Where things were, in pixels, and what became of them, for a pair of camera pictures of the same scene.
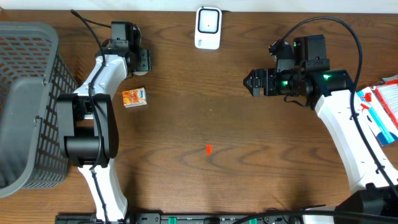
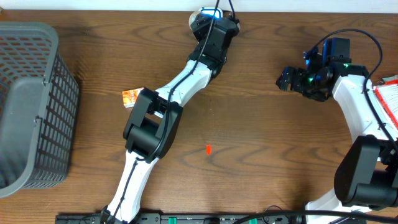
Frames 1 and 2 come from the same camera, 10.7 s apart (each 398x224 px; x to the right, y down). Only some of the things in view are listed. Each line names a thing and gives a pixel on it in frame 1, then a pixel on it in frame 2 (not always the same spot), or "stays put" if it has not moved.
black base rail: (204, 218) stays put
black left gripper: (144, 60) to (203, 20)
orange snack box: (135, 97) stays put
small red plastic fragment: (208, 149) stays put
